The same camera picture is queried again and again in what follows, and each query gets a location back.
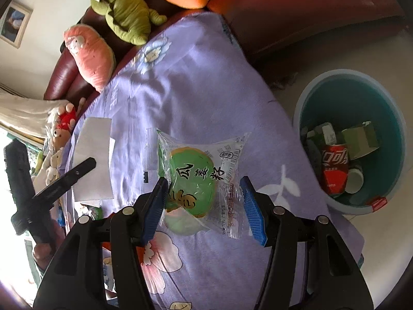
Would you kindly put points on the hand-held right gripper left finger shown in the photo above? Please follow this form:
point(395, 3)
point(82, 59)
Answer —
point(155, 210)

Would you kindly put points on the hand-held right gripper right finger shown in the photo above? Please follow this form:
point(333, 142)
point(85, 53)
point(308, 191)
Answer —
point(255, 213)

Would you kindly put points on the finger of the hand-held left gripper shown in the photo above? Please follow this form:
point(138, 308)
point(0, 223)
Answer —
point(74, 174)

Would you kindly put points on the white paper sheet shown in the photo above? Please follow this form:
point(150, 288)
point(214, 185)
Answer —
point(93, 142)

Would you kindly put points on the clear packet with green pastry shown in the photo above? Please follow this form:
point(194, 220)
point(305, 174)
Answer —
point(193, 174)

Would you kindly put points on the teal plastic bucket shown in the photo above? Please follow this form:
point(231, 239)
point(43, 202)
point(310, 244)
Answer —
point(380, 109)

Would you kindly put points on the person's left hand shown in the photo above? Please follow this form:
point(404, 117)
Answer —
point(46, 252)

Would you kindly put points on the beige bear plush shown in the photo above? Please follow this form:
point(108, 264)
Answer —
point(59, 139)

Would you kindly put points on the white cloth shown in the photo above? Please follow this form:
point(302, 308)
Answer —
point(22, 109)

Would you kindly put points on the small blue white packet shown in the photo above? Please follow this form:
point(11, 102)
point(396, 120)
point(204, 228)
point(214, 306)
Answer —
point(109, 274)

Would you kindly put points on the red soda can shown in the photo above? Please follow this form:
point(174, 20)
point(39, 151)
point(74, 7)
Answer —
point(335, 168)

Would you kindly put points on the small green white carton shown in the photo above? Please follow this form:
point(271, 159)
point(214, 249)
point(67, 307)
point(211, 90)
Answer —
point(324, 132)

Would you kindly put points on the pink plush toy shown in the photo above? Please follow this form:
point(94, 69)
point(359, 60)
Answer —
point(90, 58)

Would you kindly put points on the green and white carton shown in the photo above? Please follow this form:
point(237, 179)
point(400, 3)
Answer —
point(358, 139)

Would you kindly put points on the purple floral blanket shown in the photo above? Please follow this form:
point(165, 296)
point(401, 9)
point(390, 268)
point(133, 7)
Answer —
point(200, 87)

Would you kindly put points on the green dinosaur plush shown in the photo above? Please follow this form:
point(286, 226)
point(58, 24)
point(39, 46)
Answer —
point(129, 16)

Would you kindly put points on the dark red leather sofa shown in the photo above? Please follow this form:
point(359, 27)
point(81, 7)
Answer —
point(290, 16)

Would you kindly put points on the framed wall picture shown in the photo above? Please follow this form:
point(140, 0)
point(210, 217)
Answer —
point(14, 24)

